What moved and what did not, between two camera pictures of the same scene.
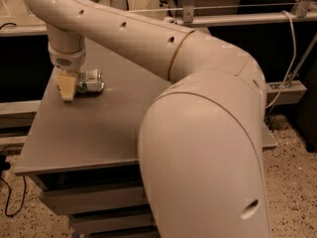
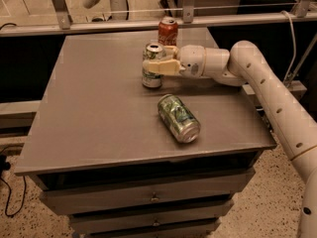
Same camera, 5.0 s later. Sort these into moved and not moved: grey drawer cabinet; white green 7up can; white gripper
Moved: white gripper; white green 7up can
Not moved: grey drawer cabinet
